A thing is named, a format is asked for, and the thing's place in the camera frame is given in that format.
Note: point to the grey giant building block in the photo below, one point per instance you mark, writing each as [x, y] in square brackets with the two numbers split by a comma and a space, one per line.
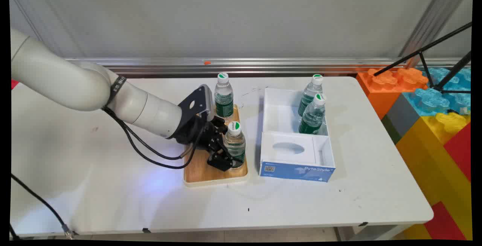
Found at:
[403, 116]

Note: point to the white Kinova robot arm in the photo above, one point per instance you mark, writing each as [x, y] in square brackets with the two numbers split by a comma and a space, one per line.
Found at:
[56, 76]

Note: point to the thin aluminium frame post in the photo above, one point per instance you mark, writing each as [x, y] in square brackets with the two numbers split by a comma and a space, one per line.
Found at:
[26, 14]

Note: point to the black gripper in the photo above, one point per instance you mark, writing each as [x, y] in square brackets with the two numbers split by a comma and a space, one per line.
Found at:
[192, 131]

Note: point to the water bottle green label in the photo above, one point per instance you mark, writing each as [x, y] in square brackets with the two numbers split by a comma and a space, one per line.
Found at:
[235, 144]
[224, 99]
[309, 97]
[312, 118]

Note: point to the white box blue front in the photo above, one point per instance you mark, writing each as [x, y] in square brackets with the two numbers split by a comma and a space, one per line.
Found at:
[293, 170]

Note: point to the wooden tray white rim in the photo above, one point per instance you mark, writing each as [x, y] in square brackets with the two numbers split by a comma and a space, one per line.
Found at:
[201, 170]

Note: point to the grey table leg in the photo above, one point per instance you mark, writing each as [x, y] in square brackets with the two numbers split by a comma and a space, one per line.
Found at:
[361, 233]

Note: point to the wide aluminium frame post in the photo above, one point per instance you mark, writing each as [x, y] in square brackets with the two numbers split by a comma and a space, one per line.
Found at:
[433, 20]

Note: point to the yellow giant building block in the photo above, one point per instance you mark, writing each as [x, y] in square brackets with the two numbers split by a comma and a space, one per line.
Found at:
[425, 155]

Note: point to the aluminium wall rail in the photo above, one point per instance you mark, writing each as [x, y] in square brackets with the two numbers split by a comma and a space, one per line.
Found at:
[263, 66]

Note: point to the blue giant building block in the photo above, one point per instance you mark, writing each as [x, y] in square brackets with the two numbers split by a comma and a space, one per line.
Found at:
[433, 101]

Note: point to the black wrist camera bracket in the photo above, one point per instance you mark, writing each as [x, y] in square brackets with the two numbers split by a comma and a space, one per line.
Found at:
[196, 103]

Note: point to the red giant building block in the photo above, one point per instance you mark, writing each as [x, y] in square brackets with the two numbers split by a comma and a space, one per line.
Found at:
[461, 152]
[444, 223]

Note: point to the black tripod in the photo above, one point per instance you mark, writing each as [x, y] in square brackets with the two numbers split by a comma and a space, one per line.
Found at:
[425, 67]

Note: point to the orange giant building block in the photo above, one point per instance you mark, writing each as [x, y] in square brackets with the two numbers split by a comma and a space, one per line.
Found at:
[384, 87]

